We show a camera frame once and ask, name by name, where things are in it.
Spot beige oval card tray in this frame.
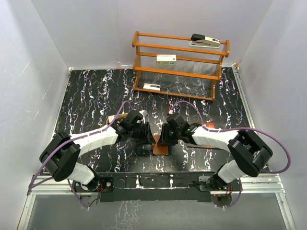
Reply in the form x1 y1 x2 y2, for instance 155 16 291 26
106 113 128 125

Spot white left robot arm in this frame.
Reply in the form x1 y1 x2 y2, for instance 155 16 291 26
39 110 155 191

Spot orange wooden shelf rack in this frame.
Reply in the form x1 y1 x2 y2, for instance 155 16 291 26
132 31 230 101

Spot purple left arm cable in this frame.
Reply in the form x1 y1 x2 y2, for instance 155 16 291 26
28 100 137 209

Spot white staples box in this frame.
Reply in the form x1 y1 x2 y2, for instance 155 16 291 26
156 54 177 65

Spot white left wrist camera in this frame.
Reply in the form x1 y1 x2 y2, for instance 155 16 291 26
139 110 148 120

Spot black and beige stapler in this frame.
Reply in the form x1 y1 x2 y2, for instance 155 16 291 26
189 34 221 48

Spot dark book three days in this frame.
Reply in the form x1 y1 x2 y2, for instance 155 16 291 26
191 125 238 151

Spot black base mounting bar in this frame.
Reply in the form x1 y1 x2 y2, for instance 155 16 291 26
72 172 240 205

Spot small white box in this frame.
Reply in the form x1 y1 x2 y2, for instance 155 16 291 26
143 83 161 91

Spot brown leather card holder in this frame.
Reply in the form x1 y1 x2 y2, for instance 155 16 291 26
152 135 169 156

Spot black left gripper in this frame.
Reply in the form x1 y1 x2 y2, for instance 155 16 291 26
129 122 155 145

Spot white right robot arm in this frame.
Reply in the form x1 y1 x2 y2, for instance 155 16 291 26
157 114 273 190

